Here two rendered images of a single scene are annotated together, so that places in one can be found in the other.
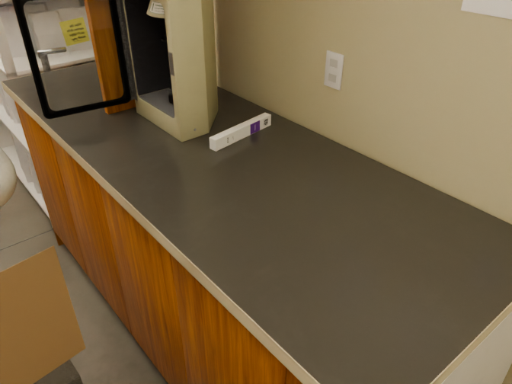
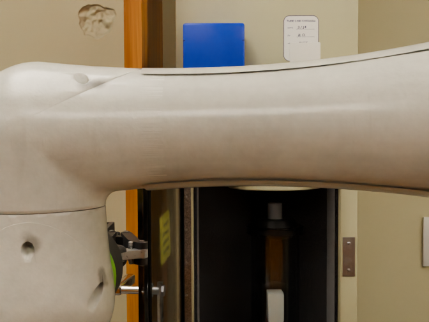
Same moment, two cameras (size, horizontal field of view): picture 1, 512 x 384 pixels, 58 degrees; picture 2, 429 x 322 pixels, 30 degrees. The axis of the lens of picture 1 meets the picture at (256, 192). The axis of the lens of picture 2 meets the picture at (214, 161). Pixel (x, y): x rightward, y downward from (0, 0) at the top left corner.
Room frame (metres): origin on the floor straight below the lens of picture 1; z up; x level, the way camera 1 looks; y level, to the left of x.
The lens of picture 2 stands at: (0.66, 1.49, 1.44)
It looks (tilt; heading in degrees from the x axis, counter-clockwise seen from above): 3 degrees down; 310
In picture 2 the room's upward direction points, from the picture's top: straight up
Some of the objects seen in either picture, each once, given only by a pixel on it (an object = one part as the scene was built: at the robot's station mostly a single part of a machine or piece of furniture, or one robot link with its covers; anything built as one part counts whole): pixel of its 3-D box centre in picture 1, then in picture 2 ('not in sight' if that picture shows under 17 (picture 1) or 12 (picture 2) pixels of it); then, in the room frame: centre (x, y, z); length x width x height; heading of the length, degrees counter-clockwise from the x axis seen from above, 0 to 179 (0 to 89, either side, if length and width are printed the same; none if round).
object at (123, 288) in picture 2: not in sight; (133, 284); (1.51, 0.67, 1.20); 0.10 x 0.05 x 0.03; 122
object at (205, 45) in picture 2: not in sight; (214, 53); (1.53, 0.45, 1.56); 0.10 x 0.10 x 0.09; 40
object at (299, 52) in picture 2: not in sight; (304, 61); (1.42, 0.35, 1.54); 0.05 x 0.05 x 0.06; 34
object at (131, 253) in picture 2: not in sight; (121, 255); (1.27, 0.92, 1.30); 0.05 x 0.05 x 0.02; 38
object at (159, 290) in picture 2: (45, 62); (158, 302); (1.46, 0.67, 1.18); 0.02 x 0.02 x 0.06; 32
